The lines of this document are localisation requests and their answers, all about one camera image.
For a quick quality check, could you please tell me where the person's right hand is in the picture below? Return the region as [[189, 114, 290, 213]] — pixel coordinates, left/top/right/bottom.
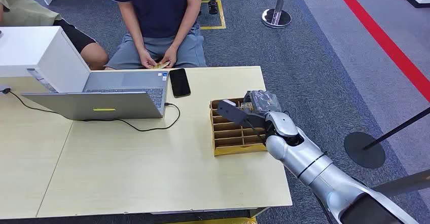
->
[[139, 50, 157, 70]]

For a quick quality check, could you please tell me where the grey laptop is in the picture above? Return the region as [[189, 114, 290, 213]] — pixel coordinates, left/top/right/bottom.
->
[[21, 70, 169, 122]]

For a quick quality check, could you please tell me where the grey metal pole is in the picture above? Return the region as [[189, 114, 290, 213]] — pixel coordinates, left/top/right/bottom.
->
[[371, 168, 430, 198]]

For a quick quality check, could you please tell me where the wooden slotted card organizer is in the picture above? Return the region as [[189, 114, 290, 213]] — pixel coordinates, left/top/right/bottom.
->
[[209, 97, 268, 157]]

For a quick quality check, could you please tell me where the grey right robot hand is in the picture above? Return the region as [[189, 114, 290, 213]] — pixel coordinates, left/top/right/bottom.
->
[[243, 90, 282, 116]]

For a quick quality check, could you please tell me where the person's hand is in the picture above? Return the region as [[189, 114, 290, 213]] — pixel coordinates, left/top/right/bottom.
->
[[139, 50, 157, 70], [161, 47, 178, 69]]

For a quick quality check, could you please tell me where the person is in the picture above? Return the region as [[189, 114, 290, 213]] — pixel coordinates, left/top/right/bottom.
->
[[104, 0, 207, 70], [0, 0, 109, 71]]

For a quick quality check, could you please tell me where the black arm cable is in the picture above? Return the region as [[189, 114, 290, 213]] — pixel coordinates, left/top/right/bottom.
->
[[244, 119, 267, 145]]

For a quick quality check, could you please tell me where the yellow object under table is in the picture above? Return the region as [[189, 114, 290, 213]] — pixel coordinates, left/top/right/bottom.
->
[[164, 217, 258, 224]]

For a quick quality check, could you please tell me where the black laptop cable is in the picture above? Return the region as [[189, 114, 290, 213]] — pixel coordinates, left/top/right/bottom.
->
[[2, 88, 182, 132]]

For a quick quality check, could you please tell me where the black smartphone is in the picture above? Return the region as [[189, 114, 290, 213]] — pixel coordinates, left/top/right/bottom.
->
[[169, 68, 192, 98]]

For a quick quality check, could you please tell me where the person's left hand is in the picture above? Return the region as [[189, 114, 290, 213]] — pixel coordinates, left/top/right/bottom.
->
[[161, 47, 178, 69]]

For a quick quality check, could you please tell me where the chrome stanchion post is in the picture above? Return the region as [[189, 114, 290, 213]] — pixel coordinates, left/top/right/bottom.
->
[[261, 0, 292, 29]]

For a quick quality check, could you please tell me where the black stanchion with round base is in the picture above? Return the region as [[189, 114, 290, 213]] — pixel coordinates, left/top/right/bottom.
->
[[344, 106, 430, 170]]

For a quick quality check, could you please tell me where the white box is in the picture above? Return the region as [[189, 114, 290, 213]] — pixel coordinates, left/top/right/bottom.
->
[[0, 26, 91, 94]]

